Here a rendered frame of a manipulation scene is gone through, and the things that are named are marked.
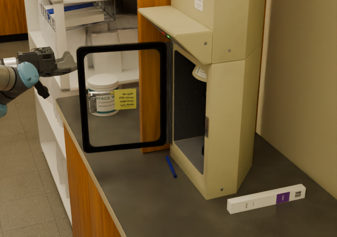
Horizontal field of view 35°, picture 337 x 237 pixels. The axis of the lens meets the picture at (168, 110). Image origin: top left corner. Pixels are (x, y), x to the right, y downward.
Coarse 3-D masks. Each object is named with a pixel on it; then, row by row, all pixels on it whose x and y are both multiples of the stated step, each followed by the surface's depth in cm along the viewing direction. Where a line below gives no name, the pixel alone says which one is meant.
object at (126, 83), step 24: (96, 72) 182; (120, 72) 184; (144, 72) 186; (96, 96) 185; (120, 96) 187; (144, 96) 189; (96, 120) 189; (120, 120) 191; (144, 120) 193; (96, 144) 193
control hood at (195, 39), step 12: (144, 12) 171; (156, 12) 171; (168, 12) 171; (180, 12) 171; (156, 24) 161; (168, 24) 158; (180, 24) 158; (192, 24) 158; (180, 36) 149; (192, 36) 150; (204, 36) 152; (192, 48) 152; (204, 48) 153; (204, 60) 155
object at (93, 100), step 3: (90, 99) 184; (93, 99) 184; (90, 102) 184; (93, 102) 184; (90, 105) 185; (93, 105) 185; (96, 105) 185; (90, 108) 185; (93, 108) 185; (96, 108) 186; (90, 111) 186; (93, 111) 186; (96, 111) 186
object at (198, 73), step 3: (195, 66) 176; (195, 69) 174; (198, 69) 172; (201, 69) 170; (195, 72) 173; (198, 72) 171; (201, 72) 170; (204, 72) 169; (195, 75) 172; (198, 75) 171; (201, 75) 170; (204, 75) 169; (198, 78) 171; (201, 78) 170; (204, 78) 169; (204, 81) 169
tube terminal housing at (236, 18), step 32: (192, 0) 162; (224, 0) 150; (256, 0) 160; (224, 32) 154; (256, 32) 167; (224, 64) 158; (256, 64) 175; (224, 96) 163; (256, 96) 183; (224, 128) 167; (224, 160) 172; (224, 192) 178
